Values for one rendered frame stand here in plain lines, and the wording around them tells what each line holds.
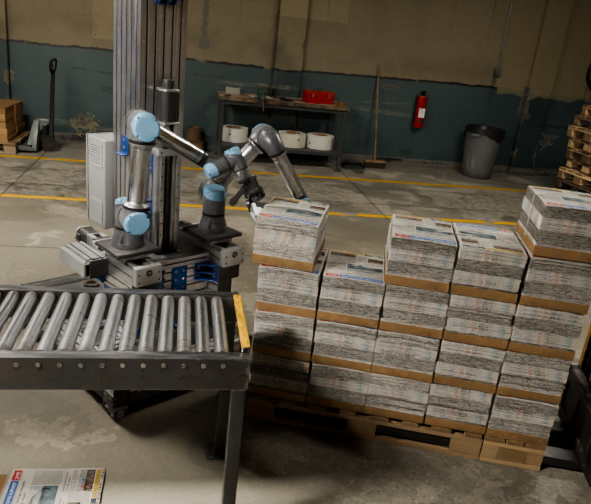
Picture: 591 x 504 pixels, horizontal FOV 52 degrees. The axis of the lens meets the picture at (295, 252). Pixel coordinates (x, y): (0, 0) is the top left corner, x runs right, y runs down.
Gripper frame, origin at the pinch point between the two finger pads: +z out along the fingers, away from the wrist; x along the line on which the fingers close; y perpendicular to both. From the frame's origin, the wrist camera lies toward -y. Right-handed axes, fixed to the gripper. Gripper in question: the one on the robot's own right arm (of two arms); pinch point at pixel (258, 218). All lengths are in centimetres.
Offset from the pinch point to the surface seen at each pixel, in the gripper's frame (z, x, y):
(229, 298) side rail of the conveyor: 18, -50, -9
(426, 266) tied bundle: 43, -18, 67
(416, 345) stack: 78, -18, 50
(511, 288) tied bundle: 65, -18, 98
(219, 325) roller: 19, -76, -6
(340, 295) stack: 44, -17, 27
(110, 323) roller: 0, -89, -38
